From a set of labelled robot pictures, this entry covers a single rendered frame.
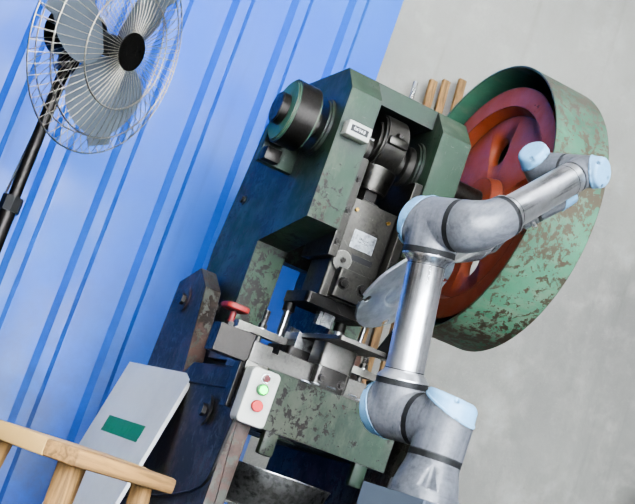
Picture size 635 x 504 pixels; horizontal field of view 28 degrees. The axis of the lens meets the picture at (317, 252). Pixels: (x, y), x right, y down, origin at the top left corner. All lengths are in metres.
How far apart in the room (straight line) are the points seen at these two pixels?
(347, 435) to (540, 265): 0.67
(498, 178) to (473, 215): 1.02
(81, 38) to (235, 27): 1.44
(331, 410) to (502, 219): 0.77
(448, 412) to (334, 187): 0.90
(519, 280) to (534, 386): 1.85
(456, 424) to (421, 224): 0.44
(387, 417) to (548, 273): 0.82
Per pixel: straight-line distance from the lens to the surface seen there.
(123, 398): 3.73
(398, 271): 3.02
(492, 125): 3.83
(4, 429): 2.24
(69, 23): 3.20
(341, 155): 3.32
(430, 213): 2.71
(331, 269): 3.33
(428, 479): 2.61
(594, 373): 5.31
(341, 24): 4.79
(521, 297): 3.36
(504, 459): 5.09
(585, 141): 3.42
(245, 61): 4.61
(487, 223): 2.66
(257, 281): 3.52
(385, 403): 2.71
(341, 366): 3.24
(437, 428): 2.62
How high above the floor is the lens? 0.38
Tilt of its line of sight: 11 degrees up
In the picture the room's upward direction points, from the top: 19 degrees clockwise
